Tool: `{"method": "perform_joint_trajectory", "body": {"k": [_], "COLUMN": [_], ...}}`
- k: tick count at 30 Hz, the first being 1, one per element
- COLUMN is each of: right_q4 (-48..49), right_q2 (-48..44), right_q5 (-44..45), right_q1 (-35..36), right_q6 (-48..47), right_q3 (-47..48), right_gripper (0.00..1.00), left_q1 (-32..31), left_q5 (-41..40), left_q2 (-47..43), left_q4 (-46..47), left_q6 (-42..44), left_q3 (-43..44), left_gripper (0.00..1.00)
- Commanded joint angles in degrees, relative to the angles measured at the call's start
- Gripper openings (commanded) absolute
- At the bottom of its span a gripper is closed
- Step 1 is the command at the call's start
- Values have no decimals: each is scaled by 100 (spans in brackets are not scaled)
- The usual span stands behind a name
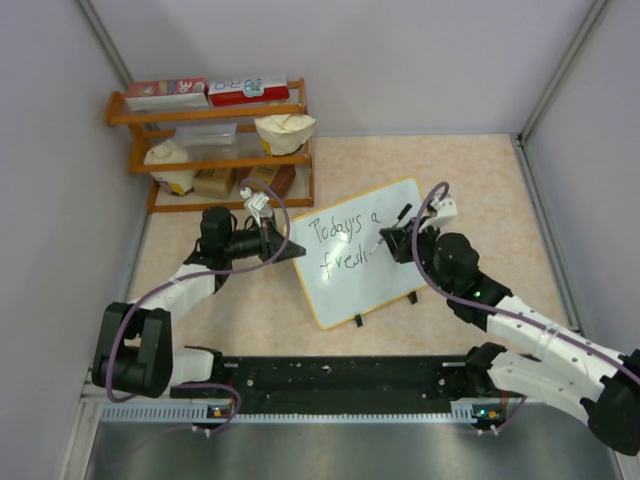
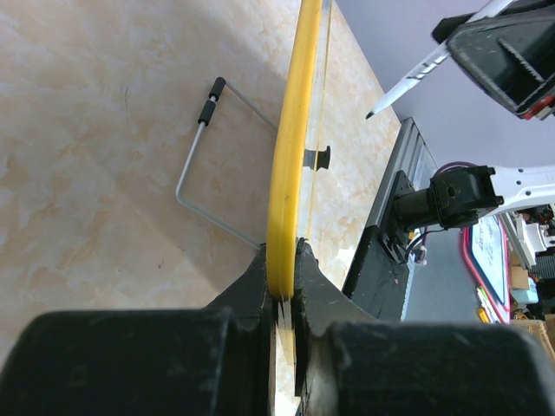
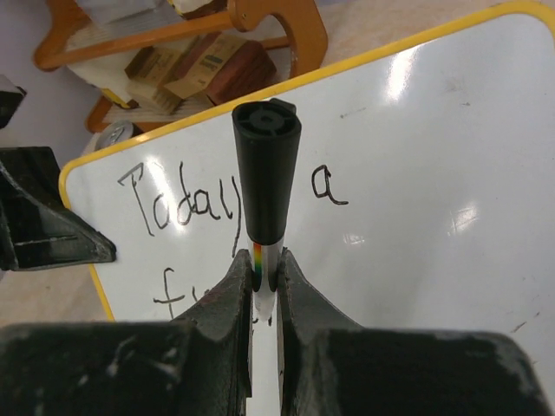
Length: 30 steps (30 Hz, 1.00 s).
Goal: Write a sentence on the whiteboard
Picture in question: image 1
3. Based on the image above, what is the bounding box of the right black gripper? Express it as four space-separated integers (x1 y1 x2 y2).
383 216 454 295

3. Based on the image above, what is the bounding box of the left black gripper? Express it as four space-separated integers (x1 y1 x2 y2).
224 218 304 265

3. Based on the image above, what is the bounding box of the white black marker pen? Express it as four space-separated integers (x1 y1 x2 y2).
369 203 412 255

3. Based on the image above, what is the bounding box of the yellow framed whiteboard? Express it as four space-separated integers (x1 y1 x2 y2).
289 177 426 330

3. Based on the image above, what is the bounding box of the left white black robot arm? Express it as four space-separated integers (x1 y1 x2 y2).
91 207 306 398

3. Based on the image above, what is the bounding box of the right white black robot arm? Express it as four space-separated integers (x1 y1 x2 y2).
380 224 639 456

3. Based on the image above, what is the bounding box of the black whiteboard clip right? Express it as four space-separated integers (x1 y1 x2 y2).
407 291 418 305

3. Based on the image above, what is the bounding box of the reddish brown packet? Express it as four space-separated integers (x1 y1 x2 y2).
236 165 296 198

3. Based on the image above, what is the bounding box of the wooden three tier shelf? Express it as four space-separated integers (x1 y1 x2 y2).
104 78 315 208

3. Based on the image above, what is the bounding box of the tan brown box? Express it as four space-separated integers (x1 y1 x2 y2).
192 168 235 200

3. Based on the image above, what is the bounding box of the cream paper bag right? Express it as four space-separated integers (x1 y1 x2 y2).
254 114 316 156

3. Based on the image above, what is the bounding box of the white flour bag left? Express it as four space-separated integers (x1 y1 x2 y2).
144 139 197 197

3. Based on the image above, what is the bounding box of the clear plastic container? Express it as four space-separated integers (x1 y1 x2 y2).
174 123 240 161

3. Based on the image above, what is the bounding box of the red white box right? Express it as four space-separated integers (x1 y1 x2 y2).
208 75 290 107

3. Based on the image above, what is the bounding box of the red white box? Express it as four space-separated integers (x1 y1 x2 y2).
208 75 290 107
124 77 209 111

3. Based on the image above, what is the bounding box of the red white box left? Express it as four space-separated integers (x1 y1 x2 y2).
124 77 209 111

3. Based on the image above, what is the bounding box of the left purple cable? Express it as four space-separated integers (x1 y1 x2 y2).
106 178 292 434

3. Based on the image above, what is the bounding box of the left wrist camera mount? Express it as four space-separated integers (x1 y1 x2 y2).
240 186 273 223

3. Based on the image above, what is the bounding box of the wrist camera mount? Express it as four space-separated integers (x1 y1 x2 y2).
419 194 458 232
240 186 273 223

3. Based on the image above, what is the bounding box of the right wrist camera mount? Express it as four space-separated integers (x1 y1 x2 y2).
419 194 458 232

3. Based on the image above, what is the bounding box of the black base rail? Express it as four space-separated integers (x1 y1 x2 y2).
169 355 506 416

